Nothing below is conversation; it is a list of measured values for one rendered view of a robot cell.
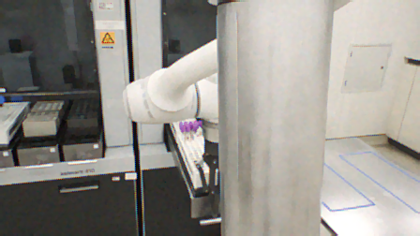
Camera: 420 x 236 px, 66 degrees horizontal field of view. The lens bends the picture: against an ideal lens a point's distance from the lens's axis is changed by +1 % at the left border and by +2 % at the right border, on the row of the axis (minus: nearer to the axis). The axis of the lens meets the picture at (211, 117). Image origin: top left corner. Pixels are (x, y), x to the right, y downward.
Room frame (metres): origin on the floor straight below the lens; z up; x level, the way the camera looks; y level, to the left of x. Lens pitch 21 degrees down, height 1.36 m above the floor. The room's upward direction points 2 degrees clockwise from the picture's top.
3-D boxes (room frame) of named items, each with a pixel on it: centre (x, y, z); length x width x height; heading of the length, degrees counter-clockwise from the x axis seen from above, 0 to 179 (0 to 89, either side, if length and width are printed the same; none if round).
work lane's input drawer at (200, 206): (1.11, 0.07, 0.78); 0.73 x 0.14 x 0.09; 16
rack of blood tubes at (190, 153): (0.98, 0.03, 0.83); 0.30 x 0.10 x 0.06; 16
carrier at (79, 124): (1.19, 0.51, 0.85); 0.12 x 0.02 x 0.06; 106
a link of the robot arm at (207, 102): (0.78, -0.01, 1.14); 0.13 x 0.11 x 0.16; 113
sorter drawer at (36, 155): (1.37, 0.73, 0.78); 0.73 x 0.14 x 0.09; 16
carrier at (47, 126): (1.14, 0.66, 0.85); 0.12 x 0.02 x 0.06; 107
